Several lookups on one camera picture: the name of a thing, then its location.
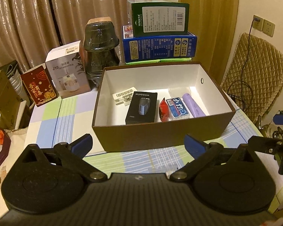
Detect blue milk carton box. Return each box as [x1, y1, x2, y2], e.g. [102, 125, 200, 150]
[123, 25, 197, 63]

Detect red snack packet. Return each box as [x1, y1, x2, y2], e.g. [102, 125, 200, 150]
[158, 98, 170, 122]

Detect green tea box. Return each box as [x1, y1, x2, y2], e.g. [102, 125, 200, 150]
[127, 0, 190, 37]

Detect white plastic comb holder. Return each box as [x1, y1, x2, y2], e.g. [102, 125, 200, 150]
[112, 87, 137, 106]

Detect white humidifier box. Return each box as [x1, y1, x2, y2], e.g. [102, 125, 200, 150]
[45, 41, 90, 98]

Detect beige curtain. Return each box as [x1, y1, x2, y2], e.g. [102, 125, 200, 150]
[0, 0, 127, 72]

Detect blue tissue pack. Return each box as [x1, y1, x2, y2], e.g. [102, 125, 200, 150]
[167, 97, 190, 120]

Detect stacked black bowls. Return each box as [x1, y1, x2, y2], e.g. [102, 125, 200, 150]
[81, 17, 119, 86]

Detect golden curtain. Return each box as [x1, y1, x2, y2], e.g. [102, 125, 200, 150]
[179, 0, 239, 84]

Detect wall socket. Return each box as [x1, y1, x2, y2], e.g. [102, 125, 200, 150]
[252, 15, 276, 37]

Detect black cable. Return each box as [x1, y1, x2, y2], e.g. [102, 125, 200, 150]
[226, 17, 260, 113]

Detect quilted chair cushion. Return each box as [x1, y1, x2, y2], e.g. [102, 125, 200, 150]
[221, 33, 283, 122]

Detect purple lotion tube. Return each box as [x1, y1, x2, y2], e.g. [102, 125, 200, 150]
[182, 93, 206, 118]

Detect red gift box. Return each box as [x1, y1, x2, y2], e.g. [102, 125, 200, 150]
[21, 63, 58, 107]

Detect checkered tablecloth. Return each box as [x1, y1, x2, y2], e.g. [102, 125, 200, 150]
[25, 90, 283, 213]

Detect black shaver box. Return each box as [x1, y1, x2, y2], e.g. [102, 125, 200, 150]
[125, 91, 157, 124]

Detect brown paper bag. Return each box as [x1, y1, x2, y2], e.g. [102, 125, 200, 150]
[0, 60, 30, 129]

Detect green packet under box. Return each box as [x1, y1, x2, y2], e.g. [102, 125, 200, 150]
[126, 57, 193, 65]

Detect brown cardboard box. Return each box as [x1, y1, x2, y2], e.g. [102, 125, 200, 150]
[92, 62, 235, 152]

